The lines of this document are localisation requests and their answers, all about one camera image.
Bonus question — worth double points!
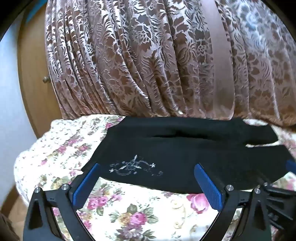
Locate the floral bed sheet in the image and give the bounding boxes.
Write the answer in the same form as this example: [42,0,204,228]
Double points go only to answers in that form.
[14,115,296,241]

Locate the wooden cabinet door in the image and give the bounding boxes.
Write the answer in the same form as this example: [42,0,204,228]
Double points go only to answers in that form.
[17,4,63,138]

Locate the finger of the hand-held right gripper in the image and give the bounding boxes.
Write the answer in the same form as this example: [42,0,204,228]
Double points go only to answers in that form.
[285,159,296,175]
[262,182,296,230]

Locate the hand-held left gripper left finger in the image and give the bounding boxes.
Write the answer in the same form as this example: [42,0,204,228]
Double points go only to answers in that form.
[23,163,100,241]

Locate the brown floral curtain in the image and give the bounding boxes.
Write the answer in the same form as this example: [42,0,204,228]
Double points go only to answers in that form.
[44,0,296,127]

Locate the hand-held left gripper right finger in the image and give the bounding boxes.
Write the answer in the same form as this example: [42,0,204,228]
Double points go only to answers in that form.
[194,163,271,241]

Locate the black pants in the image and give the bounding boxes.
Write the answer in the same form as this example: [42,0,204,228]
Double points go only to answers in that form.
[81,116,292,194]

